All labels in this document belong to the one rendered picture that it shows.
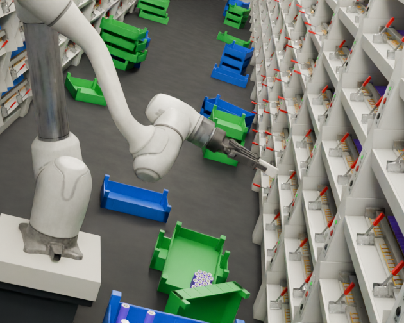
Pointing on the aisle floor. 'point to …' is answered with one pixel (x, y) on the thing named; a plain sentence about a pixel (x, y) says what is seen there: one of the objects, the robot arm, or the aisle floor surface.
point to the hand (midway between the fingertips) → (266, 168)
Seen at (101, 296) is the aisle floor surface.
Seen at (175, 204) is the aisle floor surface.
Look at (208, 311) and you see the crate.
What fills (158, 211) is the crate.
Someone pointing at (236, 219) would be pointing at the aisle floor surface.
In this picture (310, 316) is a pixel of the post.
